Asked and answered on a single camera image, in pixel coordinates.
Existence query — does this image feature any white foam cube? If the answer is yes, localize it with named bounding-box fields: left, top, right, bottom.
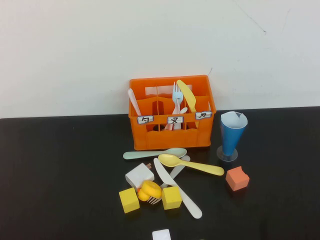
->
left=152, top=228, right=172, bottom=240

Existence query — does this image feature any orange plastic cutlery crate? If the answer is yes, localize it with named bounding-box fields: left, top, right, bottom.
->
left=128, top=74, right=217, bottom=151

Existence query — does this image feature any paper label with fork character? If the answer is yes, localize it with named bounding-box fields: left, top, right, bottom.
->
left=166, top=115, right=185, bottom=125

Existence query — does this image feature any paper label with spoon character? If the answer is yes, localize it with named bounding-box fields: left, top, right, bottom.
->
left=136, top=115, right=155, bottom=125

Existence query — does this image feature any light blue plastic fork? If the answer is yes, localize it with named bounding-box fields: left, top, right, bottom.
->
left=172, top=81, right=185, bottom=131

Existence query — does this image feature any mint green plastic spoon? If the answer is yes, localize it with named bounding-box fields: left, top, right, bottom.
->
left=122, top=147, right=188, bottom=161

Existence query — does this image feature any yellow plastic knife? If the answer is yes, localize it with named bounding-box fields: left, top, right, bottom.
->
left=176, top=79, right=200, bottom=128

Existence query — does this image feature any yellow plastic spoon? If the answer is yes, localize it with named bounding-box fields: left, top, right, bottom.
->
left=157, top=153, right=225, bottom=177

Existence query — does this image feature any paper label with knife character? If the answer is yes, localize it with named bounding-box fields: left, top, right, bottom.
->
left=194, top=110, right=213, bottom=121

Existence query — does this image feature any white plastic fork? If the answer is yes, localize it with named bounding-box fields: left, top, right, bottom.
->
left=147, top=155, right=191, bottom=205

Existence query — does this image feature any white charger plug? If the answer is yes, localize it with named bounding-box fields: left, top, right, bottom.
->
left=124, top=162, right=156, bottom=189

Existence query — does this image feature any yellow plastic toy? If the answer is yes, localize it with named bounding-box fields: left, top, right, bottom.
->
left=137, top=179, right=163, bottom=202

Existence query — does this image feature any blue paper cone cup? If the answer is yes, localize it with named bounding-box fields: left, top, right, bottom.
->
left=220, top=111, right=249, bottom=156

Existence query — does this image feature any yellow foam cube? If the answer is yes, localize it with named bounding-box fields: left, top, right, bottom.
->
left=161, top=186, right=183, bottom=211
left=118, top=187, right=141, bottom=214

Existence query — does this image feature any white plastic knife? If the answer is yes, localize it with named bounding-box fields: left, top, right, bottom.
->
left=153, top=157, right=203, bottom=220

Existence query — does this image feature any orange foam cube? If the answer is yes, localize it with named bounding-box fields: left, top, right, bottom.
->
left=225, top=165, right=250, bottom=192

